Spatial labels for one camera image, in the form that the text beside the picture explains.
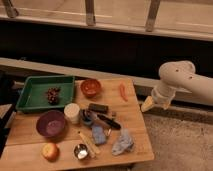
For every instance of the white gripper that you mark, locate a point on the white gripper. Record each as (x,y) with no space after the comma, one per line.
(162,94)

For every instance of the dark brown eraser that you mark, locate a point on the dark brown eraser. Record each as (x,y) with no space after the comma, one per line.
(98,108)

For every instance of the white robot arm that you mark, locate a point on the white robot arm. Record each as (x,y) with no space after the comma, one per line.
(176,75)

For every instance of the white cylindrical cup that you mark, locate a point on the white cylindrical cup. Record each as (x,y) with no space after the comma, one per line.
(71,111)

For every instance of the small metal cup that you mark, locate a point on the small metal cup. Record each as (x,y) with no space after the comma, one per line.
(81,151)

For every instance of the orange carrot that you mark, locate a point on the orange carrot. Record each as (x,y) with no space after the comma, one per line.
(122,92)

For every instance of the crumpled blue grey cloth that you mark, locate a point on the crumpled blue grey cloth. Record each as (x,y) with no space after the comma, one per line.
(124,143)

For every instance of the wooden table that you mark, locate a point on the wooden table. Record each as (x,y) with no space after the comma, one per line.
(23,147)

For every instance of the blue sponge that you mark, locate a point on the blue sponge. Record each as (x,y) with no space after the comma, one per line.
(98,135)

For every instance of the orange bowl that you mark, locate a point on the orange bowl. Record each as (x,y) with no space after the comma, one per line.
(90,87)

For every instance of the blue tape roll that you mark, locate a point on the blue tape roll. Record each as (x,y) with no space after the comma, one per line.
(86,118)

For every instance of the wooden stick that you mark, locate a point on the wooden stick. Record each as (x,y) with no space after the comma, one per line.
(93,149)

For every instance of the dark grape bunch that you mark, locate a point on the dark grape bunch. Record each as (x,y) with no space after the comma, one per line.
(52,95)

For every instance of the purple bowl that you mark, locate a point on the purple bowl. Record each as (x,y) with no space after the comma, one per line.
(51,123)

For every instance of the red yellow apple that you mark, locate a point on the red yellow apple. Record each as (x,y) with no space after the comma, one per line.
(50,151)

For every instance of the green plastic tray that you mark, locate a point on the green plastic tray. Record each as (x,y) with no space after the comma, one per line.
(34,95)

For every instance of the black handled knife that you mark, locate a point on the black handled knife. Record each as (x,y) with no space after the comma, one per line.
(103,119)

